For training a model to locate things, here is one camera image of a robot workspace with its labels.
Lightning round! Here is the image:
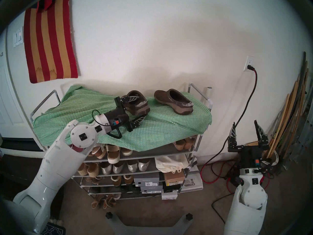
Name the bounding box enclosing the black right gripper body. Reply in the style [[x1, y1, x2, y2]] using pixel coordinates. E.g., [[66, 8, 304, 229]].
[[227, 143, 269, 169]]

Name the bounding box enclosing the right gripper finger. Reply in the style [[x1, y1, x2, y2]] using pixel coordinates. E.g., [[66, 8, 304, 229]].
[[227, 122, 239, 152], [254, 119, 270, 150]]

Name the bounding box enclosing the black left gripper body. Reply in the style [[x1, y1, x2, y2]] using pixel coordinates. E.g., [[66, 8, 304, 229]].
[[103, 96, 134, 134]]

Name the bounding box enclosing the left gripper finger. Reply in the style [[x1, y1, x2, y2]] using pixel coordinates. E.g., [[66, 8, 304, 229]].
[[120, 95, 141, 110], [129, 113, 147, 131]]

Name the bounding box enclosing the brown suede clog shoe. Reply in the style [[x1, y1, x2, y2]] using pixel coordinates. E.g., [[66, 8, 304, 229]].
[[154, 89, 194, 115], [122, 90, 150, 116]]

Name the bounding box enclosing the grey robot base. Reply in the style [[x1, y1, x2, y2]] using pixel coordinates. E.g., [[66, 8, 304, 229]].
[[105, 211, 193, 235]]

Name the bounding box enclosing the grey metal shoe rack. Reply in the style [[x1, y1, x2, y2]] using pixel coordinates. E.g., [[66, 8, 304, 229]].
[[29, 83, 213, 200]]

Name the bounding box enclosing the grey Vionic shoe box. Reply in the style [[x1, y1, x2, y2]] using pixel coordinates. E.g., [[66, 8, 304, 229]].
[[140, 183, 163, 194], [134, 172, 160, 187]]

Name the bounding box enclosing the brown cardboard shoe box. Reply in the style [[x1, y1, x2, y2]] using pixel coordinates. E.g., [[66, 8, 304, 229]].
[[163, 170, 185, 186]]

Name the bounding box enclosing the black shoe box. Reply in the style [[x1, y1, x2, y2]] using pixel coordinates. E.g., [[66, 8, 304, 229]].
[[163, 183, 181, 193]]

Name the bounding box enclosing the white shoe box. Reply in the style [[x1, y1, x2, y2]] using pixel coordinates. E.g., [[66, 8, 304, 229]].
[[161, 191, 178, 200]]

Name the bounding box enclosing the bucket with white rim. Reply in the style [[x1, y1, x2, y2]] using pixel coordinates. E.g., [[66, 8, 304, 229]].
[[263, 150, 279, 175]]

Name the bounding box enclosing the green white checked cloth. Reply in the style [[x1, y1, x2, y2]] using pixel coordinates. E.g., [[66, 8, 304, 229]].
[[33, 85, 212, 152]]

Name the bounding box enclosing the tan white sandal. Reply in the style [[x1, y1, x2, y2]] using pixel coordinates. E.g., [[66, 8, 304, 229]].
[[92, 145, 107, 160]]

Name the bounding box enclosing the white platform sandal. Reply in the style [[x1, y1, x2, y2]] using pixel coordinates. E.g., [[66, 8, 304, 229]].
[[107, 145, 121, 164]]

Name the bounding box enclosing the wooden slats bundle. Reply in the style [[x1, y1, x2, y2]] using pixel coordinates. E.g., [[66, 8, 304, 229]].
[[260, 51, 310, 161]]

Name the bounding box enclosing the grey aluminium ladder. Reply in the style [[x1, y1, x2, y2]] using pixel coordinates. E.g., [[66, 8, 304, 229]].
[[284, 78, 313, 171]]

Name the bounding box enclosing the white grey flat box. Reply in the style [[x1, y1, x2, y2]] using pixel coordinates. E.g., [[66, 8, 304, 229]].
[[181, 165, 204, 191]]

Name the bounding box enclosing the red tan striped flag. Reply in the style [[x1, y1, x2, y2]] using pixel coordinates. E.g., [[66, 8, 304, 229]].
[[24, 0, 78, 84]]

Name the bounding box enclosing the white panel door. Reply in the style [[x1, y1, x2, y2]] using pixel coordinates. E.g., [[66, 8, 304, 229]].
[[0, 29, 33, 139]]

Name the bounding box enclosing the dark brown bench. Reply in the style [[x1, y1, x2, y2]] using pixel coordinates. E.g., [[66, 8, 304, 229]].
[[0, 154, 47, 208]]

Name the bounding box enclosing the blue patterned rug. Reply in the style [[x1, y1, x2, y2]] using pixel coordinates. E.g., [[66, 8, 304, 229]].
[[42, 219, 66, 235]]

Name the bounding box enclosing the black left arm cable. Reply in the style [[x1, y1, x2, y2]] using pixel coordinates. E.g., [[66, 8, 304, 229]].
[[91, 110, 123, 139]]

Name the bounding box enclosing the cream cloth drawstring bag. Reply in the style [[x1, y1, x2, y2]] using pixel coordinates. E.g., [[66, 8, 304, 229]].
[[155, 156, 190, 174]]

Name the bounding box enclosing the red black power cable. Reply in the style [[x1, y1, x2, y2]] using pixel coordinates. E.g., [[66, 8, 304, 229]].
[[200, 65, 258, 188]]

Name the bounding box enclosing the black floor cable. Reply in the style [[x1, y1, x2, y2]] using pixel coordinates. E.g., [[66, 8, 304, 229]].
[[211, 193, 236, 225]]

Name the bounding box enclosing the white wall outlet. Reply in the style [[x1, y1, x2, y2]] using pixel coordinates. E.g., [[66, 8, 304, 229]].
[[243, 56, 254, 72]]

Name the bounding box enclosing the white light switch plate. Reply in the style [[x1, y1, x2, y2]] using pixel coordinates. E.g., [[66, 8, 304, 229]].
[[13, 28, 24, 48]]

